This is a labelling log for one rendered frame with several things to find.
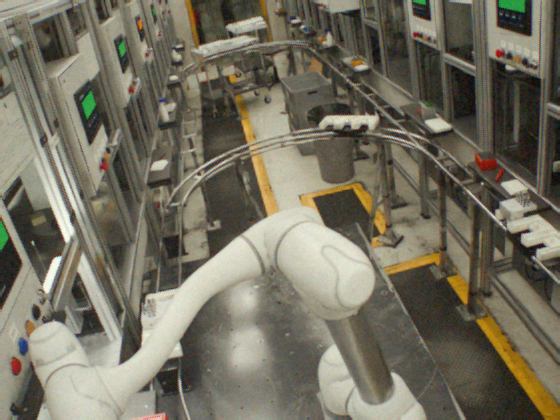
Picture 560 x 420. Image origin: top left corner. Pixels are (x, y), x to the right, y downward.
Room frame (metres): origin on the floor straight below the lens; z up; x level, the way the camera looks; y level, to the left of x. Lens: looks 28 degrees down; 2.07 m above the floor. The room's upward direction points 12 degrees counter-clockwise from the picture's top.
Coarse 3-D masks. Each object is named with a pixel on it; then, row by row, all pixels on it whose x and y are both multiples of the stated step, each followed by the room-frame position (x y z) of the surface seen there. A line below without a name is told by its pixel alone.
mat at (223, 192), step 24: (240, 96) 7.35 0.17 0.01; (216, 120) 6.46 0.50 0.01; (216, 144) 5.60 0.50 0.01; (240, 144) 5.44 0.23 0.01; (264, 168) 4.70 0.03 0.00; (216, 192) 4.37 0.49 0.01; (240, 192) 4.27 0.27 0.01; (264, 192) 4.17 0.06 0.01; (216, 216) 3.92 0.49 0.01; (240, 216) 3.83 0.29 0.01; (264, 216) 3.75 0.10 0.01; (216, 240) 3.53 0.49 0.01
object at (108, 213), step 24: (48, 24) 1.95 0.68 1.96; (72, 24) 2.30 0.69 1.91; (48, 48) 1.86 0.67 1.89; (96, 72) 2.45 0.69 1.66; (96, 96) 2.34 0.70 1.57; (120, 168) 2.70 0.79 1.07; (96, 216) 1.76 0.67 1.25; (120, 216) 2.09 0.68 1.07; (120, 240) 1.96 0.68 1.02; (120, 264) 1.83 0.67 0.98
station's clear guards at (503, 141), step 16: (496, 64) 2.28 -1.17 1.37; (496, 80) 2.22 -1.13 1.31; (512, 80) 2.08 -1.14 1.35; (528, 80) 2.29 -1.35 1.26; (496, 96) 2.22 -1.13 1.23; (512, 96) 2.08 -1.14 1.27; (528, 96) 1.95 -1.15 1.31; (496, 112) 2.22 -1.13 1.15; (512, 112) 2.08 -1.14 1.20; (528, 112) 1.95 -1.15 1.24; (496, 128) 2.23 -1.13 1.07; (512, 128) 2.08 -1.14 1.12; (528, 128) 1.94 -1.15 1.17; (496, 144) 2.23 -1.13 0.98; (512, 144) 2.07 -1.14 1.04; (528, 144) 1.94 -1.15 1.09; (512, 160) 2.07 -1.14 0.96; (528, 160) 1.93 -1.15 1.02; (528, 176) 1.93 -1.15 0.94
